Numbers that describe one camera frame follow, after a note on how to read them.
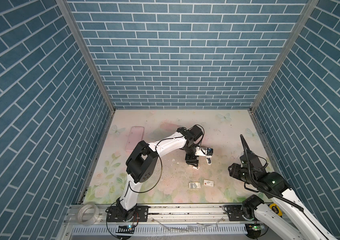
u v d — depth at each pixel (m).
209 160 0.91
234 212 0.74
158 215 0.75
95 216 0.73
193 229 0.70
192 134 0.73
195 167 0.88
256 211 0.62
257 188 0.51
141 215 0.74
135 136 1.03
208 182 0.83
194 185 0.83
